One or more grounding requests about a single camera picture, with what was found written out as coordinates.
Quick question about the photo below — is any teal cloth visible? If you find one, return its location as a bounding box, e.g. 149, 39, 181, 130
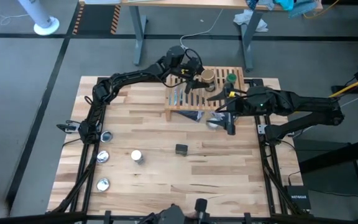
273, 0, 319, 19

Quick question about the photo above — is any white floor cable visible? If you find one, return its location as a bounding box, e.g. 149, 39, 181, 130
179, 8, 224, 48
0, 12, 30, 26

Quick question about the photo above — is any white-label bagel sesame spice jar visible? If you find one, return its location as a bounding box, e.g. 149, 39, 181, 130
130, 149, 145, 166

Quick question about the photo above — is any round metal dish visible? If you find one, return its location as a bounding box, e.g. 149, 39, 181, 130
99, 131, 114, 144
96, 150, 111, 164
96, 177, 111, 192

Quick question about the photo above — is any black Netgear switch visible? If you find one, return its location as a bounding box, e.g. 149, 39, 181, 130
283, 185, 312, 210

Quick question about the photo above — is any black aluminium frame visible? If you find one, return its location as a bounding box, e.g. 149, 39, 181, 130
45, 77, 307, 224

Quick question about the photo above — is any wooden slatted shelf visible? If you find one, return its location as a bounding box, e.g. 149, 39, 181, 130
165, 65, 246, 122

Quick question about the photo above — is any white fan base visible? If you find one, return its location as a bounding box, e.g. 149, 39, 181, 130
17, 0, 60, 36

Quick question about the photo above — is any green tin with black lid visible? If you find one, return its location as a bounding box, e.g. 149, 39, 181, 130
175, 143, 189, 157

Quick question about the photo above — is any gold-lid dark-label spice jar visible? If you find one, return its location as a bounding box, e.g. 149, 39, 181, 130
200, 68, 216, 85

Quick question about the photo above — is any green-label oregano spice jar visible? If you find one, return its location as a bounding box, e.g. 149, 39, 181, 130
224, 73, 239, 94

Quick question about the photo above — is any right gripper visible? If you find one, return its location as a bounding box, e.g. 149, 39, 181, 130
206, 88, 253, 136

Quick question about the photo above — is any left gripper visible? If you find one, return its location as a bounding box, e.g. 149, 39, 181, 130
180, 57, 217, 94

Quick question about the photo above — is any small speckled bowl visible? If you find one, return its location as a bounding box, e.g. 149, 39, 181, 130
206, 117, 226, 130

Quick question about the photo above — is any white cloth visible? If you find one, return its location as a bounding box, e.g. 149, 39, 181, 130
232, 9, 270, 33

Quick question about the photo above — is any black clamp post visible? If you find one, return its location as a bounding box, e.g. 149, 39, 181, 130
194, 198, 209, 220

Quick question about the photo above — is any black mat with hazard stripes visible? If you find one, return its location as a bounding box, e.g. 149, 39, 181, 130
72, 4, 122, 35

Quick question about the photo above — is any yellow hanging cable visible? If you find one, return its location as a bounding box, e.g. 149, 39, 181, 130
328, 73, 358, 99

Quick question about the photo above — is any blue denim cloth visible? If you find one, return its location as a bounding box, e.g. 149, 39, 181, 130
246, 0, 275, 11

